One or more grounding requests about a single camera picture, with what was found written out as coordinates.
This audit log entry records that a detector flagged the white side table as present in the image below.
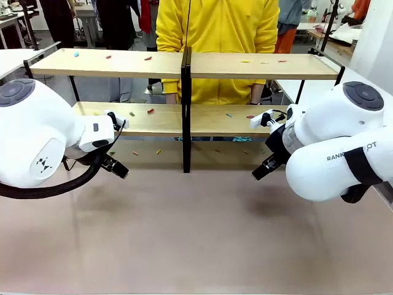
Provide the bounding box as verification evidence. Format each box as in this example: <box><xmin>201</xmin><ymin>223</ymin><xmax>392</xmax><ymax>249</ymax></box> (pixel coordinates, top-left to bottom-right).
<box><xmin>273</xmin><ymin>66</ymin><xmax>393</xmax><ymax>107</ymax></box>
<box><xmin>0</xmin><ymin>41</ymin><xmax>62</xmax><ymax>85</ymax></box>

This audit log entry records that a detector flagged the black braided cable sleeve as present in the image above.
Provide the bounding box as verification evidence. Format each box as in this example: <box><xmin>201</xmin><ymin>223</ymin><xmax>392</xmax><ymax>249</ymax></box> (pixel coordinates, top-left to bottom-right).
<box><xmin>0</xmin><ymin>147</ymin><xmax>107</xmax><ymax>200</ymax></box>

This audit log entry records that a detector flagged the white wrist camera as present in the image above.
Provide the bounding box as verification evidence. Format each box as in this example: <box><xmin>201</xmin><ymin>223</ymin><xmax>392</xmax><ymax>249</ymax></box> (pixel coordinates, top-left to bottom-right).
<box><xmin>250</xmin><ymin>109</ymin><xmax>288</xmax><ymax>132</ymax></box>
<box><xmin>103</xmin><ymin>109</ymin><xmax>130</xmax><ymax>132</ymax></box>

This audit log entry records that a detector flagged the wooden shelf unit black frame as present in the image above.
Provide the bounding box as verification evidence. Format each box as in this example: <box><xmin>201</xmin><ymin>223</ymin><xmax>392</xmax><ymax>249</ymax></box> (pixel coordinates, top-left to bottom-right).
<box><xmin>185</xmin><ymin>45</ymin><xmax>346</xmax><ymax>173</ymax></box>
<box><xmin>23</xmin><ymin>45</ymin><xmax>189</xmax><ymax>173</ymax></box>

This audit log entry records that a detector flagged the person in orange top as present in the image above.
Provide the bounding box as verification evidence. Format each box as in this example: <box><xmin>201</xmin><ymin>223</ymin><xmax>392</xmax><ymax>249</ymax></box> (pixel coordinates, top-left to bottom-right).
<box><xmin>351</xmin><ymin>0</ymin><xmax>372</xmax><ymax>19</ymax></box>

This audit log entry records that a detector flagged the person in yellow hoodie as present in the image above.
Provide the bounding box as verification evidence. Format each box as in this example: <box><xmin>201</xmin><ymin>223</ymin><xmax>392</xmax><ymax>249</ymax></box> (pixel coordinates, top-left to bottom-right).
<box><xmin>155</xmin><ymin>0</ymin><xmax>281</xmax><ymax>143</ymax></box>

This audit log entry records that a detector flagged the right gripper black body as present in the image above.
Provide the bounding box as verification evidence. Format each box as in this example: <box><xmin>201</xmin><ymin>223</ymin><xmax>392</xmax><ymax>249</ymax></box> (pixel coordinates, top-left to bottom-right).
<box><xmin>264</xmin><ymin>122</ymin><xmax>292</xmax><ymax>162</ymax></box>

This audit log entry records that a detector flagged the black cable strap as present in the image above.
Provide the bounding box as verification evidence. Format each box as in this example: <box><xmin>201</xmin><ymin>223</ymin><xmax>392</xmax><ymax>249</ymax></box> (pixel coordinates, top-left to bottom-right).
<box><xmin>340</xmin><ymin>147</ymin><xmax>386</xmax><ymax>203</ymax></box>

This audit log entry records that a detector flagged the person in orange trousers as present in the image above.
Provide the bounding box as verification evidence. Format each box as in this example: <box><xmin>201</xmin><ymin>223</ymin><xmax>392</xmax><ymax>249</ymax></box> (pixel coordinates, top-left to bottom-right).
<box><xmin>273</xmin><ymin>0</ymin><xmax>311</xmax><ymax>55</ymax></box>

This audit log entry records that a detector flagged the person in dark top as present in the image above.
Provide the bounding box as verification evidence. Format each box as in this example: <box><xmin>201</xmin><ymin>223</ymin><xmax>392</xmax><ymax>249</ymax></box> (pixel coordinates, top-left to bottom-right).
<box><xmin>96</xmin><ymin>0</ymin><xmax>138</xmax><ymax>103</ymax></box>

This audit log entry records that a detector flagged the white bag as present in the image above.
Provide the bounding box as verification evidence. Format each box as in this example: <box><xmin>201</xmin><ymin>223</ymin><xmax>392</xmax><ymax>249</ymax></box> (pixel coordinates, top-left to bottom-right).
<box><xmin>330</xmin><ymin>22</ymin><xmax>365</xmax><ymax>42</ymax></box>

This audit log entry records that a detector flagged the white desk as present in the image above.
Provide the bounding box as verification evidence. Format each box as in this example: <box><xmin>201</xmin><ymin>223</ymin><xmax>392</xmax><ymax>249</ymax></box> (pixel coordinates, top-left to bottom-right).
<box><xmin>0</xmin><ymin>6</ymin><xmax>35</xmax><ymax>50</ymax></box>

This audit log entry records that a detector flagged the person in red jacket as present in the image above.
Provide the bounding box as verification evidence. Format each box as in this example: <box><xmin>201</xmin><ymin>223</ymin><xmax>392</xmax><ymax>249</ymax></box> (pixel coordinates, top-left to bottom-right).
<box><xmin>137</xmin><ymin>0</ymin><xmax>163</xmax><ymax>95</ymax></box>

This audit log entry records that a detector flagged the wooden work table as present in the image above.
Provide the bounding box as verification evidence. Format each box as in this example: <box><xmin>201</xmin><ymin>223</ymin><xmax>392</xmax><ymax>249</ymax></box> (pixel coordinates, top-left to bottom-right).
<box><xmin>306</xmin><ymin>27</ymin><xmax>357</xmax><ymax>59</ymax></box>

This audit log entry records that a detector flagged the person in black clothes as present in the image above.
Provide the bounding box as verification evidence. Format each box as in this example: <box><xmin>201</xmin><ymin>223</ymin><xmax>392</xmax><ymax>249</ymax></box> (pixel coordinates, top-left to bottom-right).
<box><xmin>39</xmin><ymin>0</ymin><xmax>77</xmax><ymax>49</ymax></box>

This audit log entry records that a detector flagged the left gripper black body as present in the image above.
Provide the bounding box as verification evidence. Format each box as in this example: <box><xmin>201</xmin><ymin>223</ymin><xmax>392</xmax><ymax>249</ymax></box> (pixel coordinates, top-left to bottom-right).
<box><xmin>98</xmin><ymin>151</ymin><xmax>115</xmax><ymax>169</ymax></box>

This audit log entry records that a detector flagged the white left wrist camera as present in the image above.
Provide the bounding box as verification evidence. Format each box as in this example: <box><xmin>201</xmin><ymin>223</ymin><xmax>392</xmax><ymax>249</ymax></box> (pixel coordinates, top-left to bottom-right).
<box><xmin>103</xmin><ymin>109</ymin><xmax>130</xmax><ymax>132</ymax></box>

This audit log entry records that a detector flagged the person's left forearm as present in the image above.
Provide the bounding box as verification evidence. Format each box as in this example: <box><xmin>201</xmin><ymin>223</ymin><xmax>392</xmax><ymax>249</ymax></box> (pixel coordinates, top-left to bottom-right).
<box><xmin>251</xmin><ymin>82</ymin><xmax>265</xmax><ymax>104</ymax></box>

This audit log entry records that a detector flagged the black clamped stand pole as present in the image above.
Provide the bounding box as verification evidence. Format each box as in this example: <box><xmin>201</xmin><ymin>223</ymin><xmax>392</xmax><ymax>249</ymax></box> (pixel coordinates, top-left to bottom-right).
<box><xmin>308</xmin><ymin>0</ymin><xmax>341</xmax><ymax>58</ymax></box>

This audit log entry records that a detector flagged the thin black cord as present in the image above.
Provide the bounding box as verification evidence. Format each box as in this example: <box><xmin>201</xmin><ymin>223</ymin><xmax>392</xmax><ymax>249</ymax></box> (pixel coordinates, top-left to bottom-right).
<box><xmin>185</xmin><ymin>0</ymin><xmax>193</xmax><ymax>50</ymax></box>

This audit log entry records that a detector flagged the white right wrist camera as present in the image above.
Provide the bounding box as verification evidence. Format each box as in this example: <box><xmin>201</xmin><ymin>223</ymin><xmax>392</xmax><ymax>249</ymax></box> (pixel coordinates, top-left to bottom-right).
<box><xmin>250</xmin><ymin>109</ymin><xmax>288</xmax><ymax>132</ymax></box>

